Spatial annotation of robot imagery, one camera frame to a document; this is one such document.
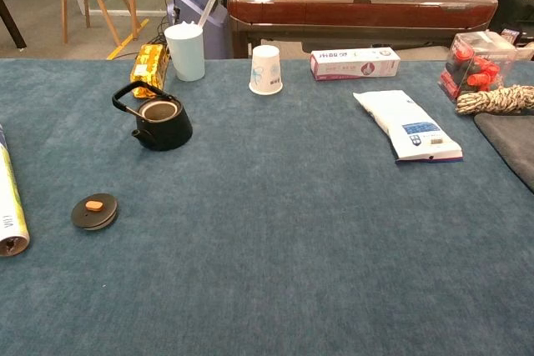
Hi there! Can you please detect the black teapot lid orange knob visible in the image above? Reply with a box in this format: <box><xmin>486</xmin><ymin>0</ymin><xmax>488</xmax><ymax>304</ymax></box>
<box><xmin>70</xmin><ymin>193</ymin><xmax>118</xmax><ymax>232</ymax></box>

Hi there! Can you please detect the black cast iron teapot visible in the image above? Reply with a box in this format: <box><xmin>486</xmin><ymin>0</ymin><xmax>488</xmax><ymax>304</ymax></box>
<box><xmin>111</xmin><ymin>80</ymin><xmax>194</xmax><ymax>152</ymax></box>

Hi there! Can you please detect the blue carpet table mat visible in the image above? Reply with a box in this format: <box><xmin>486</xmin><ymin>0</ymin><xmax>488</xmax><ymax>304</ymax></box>
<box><xmin>0</xmin><ymin>58</ymin><xmax>534</xmax><ymax>356</ymax></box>

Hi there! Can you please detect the white paper cup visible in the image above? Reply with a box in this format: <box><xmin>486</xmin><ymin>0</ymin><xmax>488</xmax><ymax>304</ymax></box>
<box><xmin>248</xmin><ymin>44</ymin><xmax>284</xmax><ymax>96</ymax></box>

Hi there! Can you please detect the white pink toothpaste box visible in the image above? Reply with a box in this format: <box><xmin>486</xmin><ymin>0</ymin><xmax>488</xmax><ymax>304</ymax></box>
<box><xmin>310</xmin><ymin>47</ymin><xmax>401</xmax><ymax>82</ymax></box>

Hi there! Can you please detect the light blue plastic cup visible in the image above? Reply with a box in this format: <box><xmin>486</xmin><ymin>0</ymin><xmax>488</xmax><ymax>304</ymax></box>
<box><xmin>164</xmin><ymin>22</ymin><xmax>206</xmax><ymax>83</ymax></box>

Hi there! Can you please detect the white plastic bag package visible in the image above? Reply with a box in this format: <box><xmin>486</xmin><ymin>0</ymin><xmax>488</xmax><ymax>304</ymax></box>
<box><xmin>352</xmin><ymin>89</ymin><xmax>464</xmax><ymax>164</ymax></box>

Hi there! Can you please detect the gold foil tea package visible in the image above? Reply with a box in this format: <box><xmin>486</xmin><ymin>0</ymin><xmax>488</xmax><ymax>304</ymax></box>
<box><xmin>129</xmin><ymin>43</ymin><xmax>171</xmax><ymax>99</ymax></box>

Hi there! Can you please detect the translucent plastic stick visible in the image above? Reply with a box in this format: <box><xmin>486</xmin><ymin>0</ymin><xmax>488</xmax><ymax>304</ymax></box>
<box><xmin>195</xmin><ymin>0</ymin><xmax>220</xmax><ymax>28</ymax></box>

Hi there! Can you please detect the brown mahjong table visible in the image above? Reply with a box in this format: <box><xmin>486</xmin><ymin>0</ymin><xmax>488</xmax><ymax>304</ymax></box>
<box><xmin>227</xmin><ymin>0</ymin><xmax>500</xmax><ymax>59</ymax></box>

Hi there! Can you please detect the clear box with red items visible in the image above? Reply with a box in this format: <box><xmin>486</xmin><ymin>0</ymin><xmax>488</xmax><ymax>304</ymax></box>
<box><xmin>437</xmin><ymin>30</ymin><xmax>518</xmax><ymax>103</ymax></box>

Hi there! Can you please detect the dark grey folded cloth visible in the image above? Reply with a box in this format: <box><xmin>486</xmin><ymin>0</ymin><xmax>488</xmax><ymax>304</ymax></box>
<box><xmin>473</xmin><ymin>112</ymin><xmax>534</xmax><ymax>194</ymax></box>

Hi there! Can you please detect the black bag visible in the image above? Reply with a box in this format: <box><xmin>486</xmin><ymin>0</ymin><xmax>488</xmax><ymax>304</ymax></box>
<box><xmin>490</xmin><ymin>0</ymin><xmax>534</xmax><ymax>47</ymax></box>

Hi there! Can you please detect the dark table leg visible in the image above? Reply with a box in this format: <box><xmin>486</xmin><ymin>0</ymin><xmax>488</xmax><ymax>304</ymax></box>
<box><xmin>0</xmin><ymin>0</ymin><xmax>28</xmax><ymax>49</ymax></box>

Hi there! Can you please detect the black white rope bundle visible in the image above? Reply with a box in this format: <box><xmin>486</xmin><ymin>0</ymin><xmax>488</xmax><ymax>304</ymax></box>
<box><xmin>455</xmin><ymin>84</ymin><xmax>534</xmax><ymax>116</ymax></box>

